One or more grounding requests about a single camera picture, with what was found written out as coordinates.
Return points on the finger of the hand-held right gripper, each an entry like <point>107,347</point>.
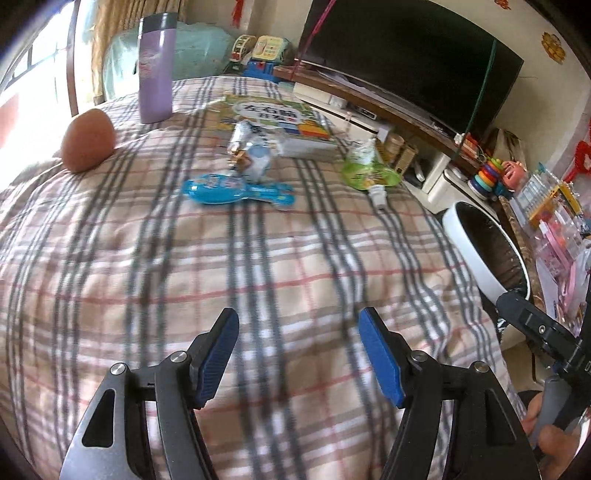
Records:
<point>535,325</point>

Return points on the window with dark frame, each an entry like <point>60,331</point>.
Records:
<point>27,60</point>

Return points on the shiny golden bag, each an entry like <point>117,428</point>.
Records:
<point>508,143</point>

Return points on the pink clear storage box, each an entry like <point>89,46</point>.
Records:
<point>563,258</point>

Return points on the yellow toy telephone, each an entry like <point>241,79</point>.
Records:
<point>271,47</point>

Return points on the pink toy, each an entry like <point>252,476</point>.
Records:
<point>515,177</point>

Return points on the black flat television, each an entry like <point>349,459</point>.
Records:
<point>406,55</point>

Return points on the red knot wall decoration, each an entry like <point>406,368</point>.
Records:
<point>582,157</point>

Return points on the wooden grater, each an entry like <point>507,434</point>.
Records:
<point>404,161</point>

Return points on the plaid blanket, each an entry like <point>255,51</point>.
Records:
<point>138,258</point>

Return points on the colourful children's book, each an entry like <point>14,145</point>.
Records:
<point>304,129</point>

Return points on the white green toy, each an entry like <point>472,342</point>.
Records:
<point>241,53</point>

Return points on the purple thermos bottle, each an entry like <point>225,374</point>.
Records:
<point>154,69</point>

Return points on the person's right hand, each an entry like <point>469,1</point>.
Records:
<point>556,445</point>

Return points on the brown marble counter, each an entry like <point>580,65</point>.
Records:
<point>535,281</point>

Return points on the gold red wall sticker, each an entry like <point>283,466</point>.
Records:
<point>553,46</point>

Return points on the blue toy hairbrush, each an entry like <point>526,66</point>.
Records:
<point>207,187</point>

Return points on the white set-top box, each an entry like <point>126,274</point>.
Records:
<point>318,96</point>

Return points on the clear box with yellow toy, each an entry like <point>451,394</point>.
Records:
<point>549,198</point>

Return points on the white remote control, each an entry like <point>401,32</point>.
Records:
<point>419,171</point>

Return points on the teal cloth-covered appliance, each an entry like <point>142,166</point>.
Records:
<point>198,50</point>

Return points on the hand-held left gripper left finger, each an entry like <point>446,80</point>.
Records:
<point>214,360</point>

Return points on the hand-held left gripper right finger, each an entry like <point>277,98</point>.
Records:
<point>383,355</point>

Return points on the green drink pouch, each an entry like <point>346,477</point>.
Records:
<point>364,168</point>

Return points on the brown egg-shaped ball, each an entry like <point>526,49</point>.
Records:
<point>87,141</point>

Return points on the beige patterned curtain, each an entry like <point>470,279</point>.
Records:
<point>111,18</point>

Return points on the blue toy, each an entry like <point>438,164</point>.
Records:
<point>261,71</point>

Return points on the white television cabinet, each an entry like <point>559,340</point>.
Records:
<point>436,177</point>

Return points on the yellow tape roll stack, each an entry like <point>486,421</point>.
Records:
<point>393,145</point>

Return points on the crumpled clear plastic packaging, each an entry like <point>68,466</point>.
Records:
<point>256,154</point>

